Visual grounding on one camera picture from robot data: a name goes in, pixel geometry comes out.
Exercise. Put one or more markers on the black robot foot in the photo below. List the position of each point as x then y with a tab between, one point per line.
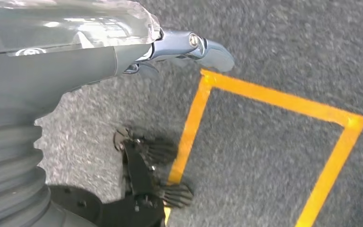
140	175

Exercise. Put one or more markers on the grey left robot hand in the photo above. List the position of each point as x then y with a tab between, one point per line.
43	69

